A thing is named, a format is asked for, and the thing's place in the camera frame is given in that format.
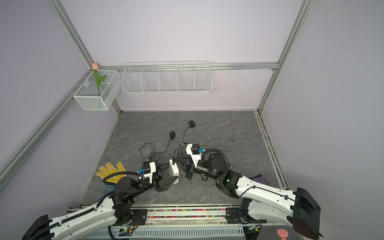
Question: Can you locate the white wire basket long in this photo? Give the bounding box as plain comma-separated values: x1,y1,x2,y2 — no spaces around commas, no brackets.
122,61,213,94

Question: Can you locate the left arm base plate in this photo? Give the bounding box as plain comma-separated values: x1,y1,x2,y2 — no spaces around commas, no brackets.
119,209,148,226

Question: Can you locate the pink purple toy shovel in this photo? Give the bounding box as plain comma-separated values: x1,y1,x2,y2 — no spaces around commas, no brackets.
253,178,269,186

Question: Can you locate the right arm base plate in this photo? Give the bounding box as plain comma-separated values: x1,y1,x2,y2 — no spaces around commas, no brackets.
225,208,268,225

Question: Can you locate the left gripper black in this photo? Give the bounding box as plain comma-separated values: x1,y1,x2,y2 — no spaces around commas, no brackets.
130,162,177,198

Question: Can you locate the grey ethernet cable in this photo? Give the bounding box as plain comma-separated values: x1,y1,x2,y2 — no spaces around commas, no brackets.
203,132,262,151
178,178,208,187

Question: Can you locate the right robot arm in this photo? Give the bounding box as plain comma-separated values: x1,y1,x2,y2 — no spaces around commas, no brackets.
171,149,322,240

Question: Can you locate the black power brick far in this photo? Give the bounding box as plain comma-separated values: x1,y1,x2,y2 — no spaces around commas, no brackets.
189,121,196,128

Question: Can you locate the yellow work glove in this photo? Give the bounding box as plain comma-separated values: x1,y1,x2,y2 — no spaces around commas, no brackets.
95,162,126,184

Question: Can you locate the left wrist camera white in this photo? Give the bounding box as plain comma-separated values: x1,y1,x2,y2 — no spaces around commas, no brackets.
138,162,157,184

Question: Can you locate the artificial tulip flower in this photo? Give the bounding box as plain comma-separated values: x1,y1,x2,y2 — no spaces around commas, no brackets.
92,63,107,97

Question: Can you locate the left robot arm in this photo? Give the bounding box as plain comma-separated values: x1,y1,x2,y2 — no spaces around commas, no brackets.
23,162,179,240

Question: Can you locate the blue yellow toy rake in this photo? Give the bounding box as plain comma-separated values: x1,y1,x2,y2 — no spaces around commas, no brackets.
102,185,114,194

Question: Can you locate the white mesh basket small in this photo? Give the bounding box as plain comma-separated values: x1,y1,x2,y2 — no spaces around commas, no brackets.
74,70,122,111

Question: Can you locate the black power adapter plug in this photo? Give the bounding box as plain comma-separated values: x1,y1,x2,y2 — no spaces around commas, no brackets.
169,131,176,140

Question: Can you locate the black power cord tangled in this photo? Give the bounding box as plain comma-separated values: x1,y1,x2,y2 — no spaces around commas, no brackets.
139,127,191,163

